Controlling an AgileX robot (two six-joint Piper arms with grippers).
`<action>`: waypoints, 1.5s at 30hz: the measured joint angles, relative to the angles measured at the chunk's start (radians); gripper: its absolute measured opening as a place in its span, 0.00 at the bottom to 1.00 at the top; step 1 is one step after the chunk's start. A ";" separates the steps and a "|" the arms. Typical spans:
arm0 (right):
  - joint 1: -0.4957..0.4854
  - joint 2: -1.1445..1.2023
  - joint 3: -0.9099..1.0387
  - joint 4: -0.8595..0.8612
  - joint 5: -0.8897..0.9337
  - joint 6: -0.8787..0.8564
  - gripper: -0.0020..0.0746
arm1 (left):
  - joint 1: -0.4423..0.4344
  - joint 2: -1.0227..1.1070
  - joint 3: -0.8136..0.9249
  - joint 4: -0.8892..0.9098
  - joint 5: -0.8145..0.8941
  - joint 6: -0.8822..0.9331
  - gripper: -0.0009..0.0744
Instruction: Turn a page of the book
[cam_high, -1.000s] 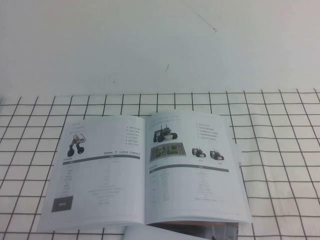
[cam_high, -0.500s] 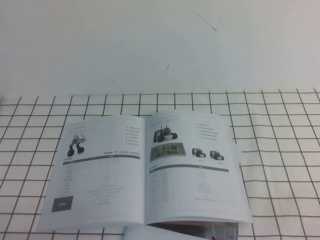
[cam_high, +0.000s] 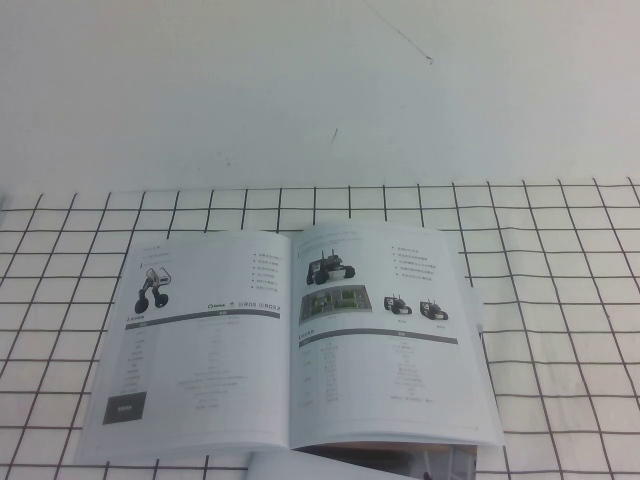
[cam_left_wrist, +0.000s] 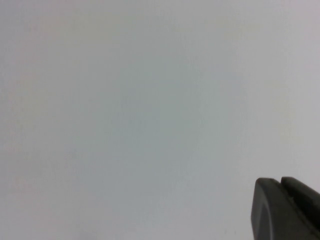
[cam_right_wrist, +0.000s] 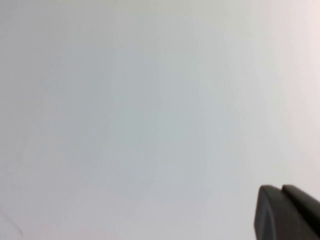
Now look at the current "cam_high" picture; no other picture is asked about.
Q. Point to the robot catalogue book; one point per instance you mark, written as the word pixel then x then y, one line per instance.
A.
pixel 225 360

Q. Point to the brochure with photo cover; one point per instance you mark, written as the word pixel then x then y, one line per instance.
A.
pixel 280 465

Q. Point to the white black-grid tablecloth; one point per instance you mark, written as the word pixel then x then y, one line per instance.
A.
pixel 550 350

